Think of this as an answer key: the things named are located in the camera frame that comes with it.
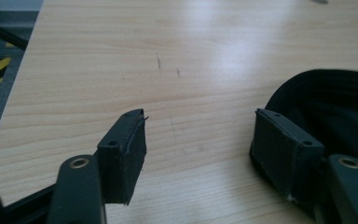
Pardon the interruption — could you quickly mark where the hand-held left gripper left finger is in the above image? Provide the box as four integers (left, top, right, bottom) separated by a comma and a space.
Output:
93, 108, 147, 206

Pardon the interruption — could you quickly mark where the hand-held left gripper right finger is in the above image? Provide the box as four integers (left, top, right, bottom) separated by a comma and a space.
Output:
249, 108, 325, 203

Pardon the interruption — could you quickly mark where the yellow black striped floor tape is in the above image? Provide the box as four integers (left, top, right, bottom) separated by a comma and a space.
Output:
0, 42, 16, 84

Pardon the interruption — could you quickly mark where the black metal stand leg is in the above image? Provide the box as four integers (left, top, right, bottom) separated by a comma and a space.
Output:
0, 6, 30, 51

